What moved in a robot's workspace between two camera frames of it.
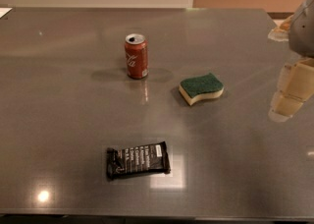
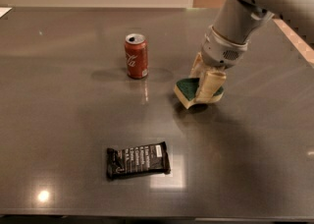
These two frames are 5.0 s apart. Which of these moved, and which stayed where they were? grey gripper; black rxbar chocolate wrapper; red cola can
Moved: grey gripper
Stayed: red cola can; black rxbar chocolate wrapper
